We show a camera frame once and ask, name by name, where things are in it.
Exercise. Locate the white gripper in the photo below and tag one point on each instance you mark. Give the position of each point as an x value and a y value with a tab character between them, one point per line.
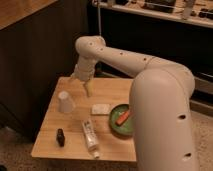
84	75

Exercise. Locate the orange carrot piece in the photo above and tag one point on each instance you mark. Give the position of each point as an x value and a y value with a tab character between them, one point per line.
122	118

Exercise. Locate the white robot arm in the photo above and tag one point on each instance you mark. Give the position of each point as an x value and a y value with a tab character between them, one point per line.
159	103

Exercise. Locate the white tube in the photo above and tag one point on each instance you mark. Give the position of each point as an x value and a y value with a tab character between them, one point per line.
91	139

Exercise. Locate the green bowl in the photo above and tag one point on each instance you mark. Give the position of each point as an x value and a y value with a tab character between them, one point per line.
126	129

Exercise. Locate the small dark bottle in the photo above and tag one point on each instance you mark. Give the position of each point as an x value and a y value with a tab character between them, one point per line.
60	137

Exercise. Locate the wooden cabinet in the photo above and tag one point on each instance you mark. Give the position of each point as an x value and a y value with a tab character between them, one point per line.
34	53

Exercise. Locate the grey metal beam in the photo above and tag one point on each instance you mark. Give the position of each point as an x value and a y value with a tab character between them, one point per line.
202	98

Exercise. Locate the metal shelf rack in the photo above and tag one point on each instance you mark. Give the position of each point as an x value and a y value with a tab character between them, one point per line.
193	12

